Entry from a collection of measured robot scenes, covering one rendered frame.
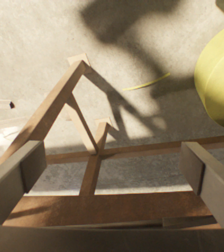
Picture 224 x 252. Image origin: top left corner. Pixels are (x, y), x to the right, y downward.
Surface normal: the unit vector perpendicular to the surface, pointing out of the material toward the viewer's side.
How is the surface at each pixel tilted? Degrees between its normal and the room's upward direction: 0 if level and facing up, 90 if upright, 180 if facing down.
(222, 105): 0
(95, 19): 0
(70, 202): 90
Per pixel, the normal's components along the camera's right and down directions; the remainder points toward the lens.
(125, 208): -0.29, -0.75
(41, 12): -0.13, 0.64
